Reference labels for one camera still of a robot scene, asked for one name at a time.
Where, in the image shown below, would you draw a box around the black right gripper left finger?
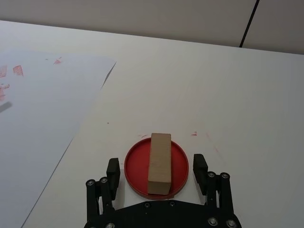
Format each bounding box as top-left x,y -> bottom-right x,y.
85,158 -> 121,223

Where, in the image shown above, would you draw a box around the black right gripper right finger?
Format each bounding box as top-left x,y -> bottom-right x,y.
193,153 -> 236,214

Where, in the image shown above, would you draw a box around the round red plastic lid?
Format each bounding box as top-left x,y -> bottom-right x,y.
123,138 -> 190,200

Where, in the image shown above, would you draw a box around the tan wooden block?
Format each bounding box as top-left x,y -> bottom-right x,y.
147,133 -> 172,196

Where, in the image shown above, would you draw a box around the white paper sheet red stamps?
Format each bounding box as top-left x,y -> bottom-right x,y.
0,47 -> 117,228

